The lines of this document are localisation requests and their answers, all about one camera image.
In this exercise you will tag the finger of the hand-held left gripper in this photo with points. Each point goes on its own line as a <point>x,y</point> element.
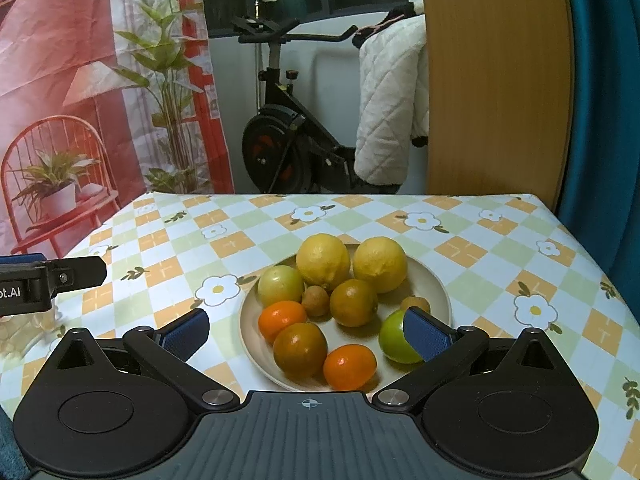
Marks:
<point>20,260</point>
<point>80,271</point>

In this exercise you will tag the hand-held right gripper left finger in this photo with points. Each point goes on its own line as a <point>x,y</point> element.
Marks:
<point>185,335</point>

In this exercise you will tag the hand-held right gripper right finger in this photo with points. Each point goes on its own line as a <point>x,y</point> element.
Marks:
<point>425,335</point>

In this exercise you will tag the small brown longan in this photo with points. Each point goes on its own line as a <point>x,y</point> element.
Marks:
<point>316,301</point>
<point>415,304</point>

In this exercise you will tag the bright green round fruit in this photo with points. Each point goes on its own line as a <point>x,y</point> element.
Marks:
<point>392,337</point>

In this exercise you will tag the cream round plate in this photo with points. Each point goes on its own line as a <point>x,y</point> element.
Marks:
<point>425,280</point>

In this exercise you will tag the brownish green-orange citrus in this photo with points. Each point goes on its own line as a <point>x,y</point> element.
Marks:
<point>300,350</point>
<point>354,302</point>

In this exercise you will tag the bright orange tangerine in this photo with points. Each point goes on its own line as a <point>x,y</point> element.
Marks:
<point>349,366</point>
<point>280,320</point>

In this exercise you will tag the yellow lemon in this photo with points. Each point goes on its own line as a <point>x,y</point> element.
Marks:
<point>380,265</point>
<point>322,260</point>

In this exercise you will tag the pale yellow-green round fruit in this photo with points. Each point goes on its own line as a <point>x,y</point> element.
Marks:
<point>280,285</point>

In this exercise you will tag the black exercise bike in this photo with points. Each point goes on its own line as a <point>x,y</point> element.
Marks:
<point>270,145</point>

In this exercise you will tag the white quilted blanket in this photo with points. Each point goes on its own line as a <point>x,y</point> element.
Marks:
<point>385,110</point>

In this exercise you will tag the printed red backdrop cloth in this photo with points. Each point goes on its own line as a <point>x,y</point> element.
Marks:
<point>75,35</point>

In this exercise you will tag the white rounded panel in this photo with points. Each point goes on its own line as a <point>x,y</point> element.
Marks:
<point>335,100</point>

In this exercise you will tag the wooden board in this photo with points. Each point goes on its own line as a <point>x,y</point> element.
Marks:
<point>500,85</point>

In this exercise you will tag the teal curtain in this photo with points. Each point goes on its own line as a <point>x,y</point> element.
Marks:
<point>610,110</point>

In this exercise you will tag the black pink fuzzy garment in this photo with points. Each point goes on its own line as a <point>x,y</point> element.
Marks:
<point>395,15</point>

